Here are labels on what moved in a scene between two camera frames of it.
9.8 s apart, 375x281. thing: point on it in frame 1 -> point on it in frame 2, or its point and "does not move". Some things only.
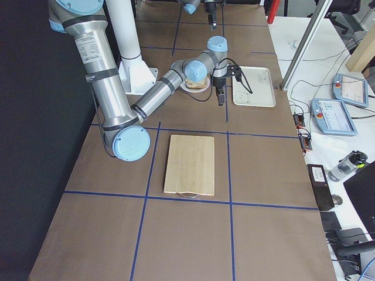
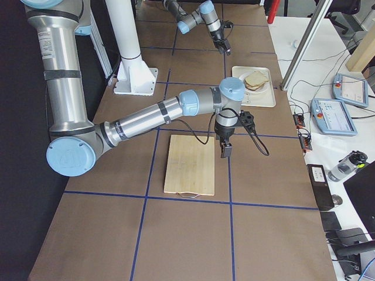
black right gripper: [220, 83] -> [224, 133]
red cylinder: [272, 13] does not move
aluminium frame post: [305, 45] does not move
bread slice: [197, 85] -> [256, 78]
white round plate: [183, 86] -> [261, 88]
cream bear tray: [259, 81] does not move
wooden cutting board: [190, 165] does not move
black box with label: [320, 186] does not move
